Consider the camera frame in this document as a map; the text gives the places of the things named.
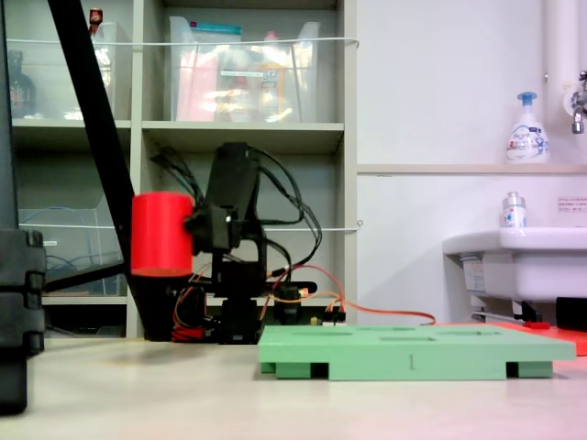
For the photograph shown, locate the red wire loops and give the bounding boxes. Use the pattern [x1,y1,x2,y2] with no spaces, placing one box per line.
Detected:
[172,284,210,343]

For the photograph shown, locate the green shape-hole board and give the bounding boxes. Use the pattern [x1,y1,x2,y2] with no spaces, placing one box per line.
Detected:
[257,324,578,381]

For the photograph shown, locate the pink wall label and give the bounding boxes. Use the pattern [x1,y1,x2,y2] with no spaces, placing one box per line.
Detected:
[557,196,587,214]

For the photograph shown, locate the yellow spray bottle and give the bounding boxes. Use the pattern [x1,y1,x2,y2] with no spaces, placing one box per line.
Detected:
[256,30,288,123]

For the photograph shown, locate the black box under sink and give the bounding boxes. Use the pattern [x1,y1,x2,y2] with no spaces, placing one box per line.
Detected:
[555,296,587,332]

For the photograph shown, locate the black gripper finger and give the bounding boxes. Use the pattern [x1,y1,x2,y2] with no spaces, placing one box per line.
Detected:
[183,208,205,257]

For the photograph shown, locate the notched black tripod leg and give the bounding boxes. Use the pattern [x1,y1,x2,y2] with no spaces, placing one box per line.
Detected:
[0,0,47,416]

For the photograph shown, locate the clear plastic bin with bottles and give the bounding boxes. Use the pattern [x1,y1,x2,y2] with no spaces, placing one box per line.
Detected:
[6,20,118,121]

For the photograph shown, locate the brown bottle with red cap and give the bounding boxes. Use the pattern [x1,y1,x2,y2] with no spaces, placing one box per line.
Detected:
[88,7,114,88]

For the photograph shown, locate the white cord with end loop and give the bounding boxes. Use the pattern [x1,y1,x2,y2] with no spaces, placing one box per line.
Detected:
[17,219,364,233]

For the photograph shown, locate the thin black tripod brace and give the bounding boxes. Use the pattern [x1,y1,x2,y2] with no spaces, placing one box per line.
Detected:
[43,259,127,294]

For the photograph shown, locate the pink pack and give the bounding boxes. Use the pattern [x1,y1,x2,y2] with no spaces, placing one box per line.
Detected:
[176,49,219,123]

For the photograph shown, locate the white soap pump bottle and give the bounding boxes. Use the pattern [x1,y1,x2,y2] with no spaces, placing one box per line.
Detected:
[505,91,551,165]

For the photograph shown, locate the black wrist cable loops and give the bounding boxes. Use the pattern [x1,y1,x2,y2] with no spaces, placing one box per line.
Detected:
[150,146,206,205]

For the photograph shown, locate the dark glass bottle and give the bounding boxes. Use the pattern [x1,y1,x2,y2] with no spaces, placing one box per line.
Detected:
[6,49,37,119]

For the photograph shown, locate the orange wire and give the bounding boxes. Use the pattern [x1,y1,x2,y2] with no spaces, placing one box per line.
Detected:
[259,264,437,326]

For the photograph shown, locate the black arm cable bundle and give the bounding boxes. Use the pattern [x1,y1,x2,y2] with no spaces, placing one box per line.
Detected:
[247,145,325,279]

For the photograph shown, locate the small clear sanitizer bottle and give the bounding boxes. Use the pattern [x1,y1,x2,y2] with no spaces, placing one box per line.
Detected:
[501,191,528,229]

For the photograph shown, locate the red cylinder block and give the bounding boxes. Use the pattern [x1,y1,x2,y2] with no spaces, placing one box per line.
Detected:
[131,192,195,279]

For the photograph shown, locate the beige shelf unit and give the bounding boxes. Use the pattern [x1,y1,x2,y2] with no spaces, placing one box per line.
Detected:
[0,0,360,338]

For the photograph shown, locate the large clear plastic bin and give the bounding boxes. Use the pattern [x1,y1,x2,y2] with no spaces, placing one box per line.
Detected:
[168,16,322,124]

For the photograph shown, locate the white sink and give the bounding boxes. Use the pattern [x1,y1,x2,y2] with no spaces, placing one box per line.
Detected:
[442,226,587,304]

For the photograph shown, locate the metal faucet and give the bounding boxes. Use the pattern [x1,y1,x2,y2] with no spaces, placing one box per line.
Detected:
[567,71,587,135]

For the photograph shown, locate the clear bin with blue cable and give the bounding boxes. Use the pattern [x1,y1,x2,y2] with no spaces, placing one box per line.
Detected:
[17,190,127,297]

